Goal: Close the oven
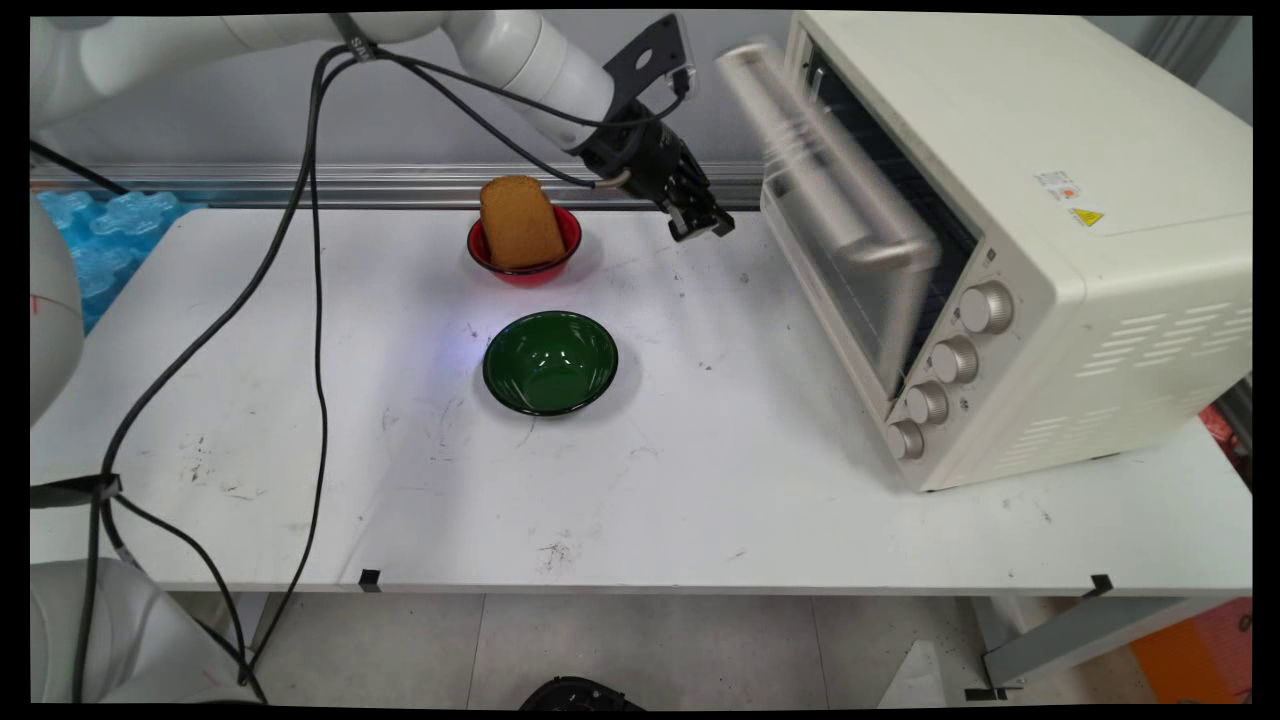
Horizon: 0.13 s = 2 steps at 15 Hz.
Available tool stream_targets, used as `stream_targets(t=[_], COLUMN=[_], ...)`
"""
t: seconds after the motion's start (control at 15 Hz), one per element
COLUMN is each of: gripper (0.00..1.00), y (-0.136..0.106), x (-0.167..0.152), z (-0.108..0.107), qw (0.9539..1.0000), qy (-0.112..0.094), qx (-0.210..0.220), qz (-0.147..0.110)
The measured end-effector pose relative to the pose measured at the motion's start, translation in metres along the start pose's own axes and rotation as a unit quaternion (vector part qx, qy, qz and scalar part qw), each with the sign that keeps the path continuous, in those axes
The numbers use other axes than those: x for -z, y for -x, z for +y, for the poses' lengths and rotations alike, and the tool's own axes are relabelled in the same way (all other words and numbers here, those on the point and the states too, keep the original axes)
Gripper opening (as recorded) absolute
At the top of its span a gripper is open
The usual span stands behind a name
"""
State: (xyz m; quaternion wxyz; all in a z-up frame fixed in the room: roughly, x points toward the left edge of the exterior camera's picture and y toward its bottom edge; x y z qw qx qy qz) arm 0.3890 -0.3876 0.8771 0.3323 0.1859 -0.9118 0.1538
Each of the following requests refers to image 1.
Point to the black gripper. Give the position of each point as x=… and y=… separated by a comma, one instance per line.
x=640, y=160

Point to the glass oven door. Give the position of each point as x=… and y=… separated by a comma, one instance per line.
x=840, y=220

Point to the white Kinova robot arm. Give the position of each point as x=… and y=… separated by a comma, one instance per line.
x=500, y=50

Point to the red bowl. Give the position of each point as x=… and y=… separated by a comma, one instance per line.
x=560, y=255

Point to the brown bread slice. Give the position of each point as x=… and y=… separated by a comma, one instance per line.
x=520, y=222

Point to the green bowl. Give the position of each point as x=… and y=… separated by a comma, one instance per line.
x=550, y=362

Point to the large silver oven knob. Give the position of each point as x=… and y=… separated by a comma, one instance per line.
x=987, y=307

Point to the white label sticker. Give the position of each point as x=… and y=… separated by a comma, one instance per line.
x=1057, y=185

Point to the yellow warning sticker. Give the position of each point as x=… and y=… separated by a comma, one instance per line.
x=1088, y=217

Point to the cream toaster oven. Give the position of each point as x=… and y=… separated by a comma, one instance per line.
x=1100, y=250

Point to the black tape piece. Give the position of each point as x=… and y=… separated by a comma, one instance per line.
x=371, y=579
x=1101, y=586

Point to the black round object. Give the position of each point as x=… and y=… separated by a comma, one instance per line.
x=580, y=695

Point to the grey table leg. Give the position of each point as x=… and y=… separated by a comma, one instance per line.
x=1080, y=635
x=262, y=620

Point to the red packet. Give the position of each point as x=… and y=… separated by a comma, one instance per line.
x=1225, y=435

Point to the blue bubble foam sheet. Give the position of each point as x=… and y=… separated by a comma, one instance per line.
x=110, y=240

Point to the orange box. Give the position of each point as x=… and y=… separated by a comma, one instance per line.
x=1200, y=655

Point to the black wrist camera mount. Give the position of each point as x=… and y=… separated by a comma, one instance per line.
x=650, y=55

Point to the aluminium rail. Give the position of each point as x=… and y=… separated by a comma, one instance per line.
x=400, y=183

